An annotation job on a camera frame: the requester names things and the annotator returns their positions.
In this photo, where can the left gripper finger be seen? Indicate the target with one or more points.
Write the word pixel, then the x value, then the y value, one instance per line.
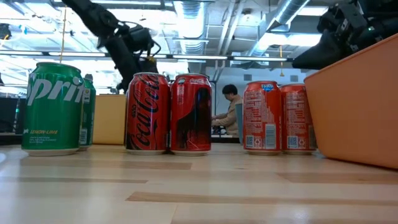
pixel 124 81

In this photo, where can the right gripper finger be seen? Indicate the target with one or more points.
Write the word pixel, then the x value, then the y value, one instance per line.
pixel 323 53

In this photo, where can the red Coca-Cola can black script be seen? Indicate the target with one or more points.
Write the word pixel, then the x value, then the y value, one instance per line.
pixel 146 115

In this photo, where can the mustard yellow plastic bin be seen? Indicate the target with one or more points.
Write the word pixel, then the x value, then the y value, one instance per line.
pixel 109 121

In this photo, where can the green Sprite can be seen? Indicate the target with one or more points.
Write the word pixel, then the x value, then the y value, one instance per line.
pixel 88 118
pixel 53 109

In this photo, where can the orange Fanta can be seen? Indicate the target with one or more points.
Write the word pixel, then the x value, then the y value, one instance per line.
pixel 295 118
pixel 261 118

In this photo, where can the red Coca-Cola can black figure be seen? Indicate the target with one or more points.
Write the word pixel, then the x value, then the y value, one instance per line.
pixel 189 118

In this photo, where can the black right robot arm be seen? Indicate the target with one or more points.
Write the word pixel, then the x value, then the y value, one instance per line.
pixel 385 28

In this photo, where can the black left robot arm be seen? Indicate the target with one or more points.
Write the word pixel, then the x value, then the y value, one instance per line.
pixel 90 15

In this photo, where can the yellow tape tag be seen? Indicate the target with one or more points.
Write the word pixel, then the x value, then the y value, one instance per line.
pixel 151 59

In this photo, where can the long ceiling light strip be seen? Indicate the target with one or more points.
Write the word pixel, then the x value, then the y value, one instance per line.
pixel 199 57
pixel 259 58
pixel 77 54

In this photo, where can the orange plastic bin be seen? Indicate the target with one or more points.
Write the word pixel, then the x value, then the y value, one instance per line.
pixel 357 109

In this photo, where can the teal plastic bin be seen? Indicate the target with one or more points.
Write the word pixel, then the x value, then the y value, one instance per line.
pixel 239 124

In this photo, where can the person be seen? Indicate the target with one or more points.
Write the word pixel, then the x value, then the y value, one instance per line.
pixel 231 119

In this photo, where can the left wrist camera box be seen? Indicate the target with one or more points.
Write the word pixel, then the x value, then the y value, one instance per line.
pixel 140 39

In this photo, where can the silver spiral air duct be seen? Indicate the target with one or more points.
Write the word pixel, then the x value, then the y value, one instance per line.
pixel 286 12

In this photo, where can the silver ribbed air duct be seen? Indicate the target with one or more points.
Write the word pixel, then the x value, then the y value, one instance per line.
pixel 189 28

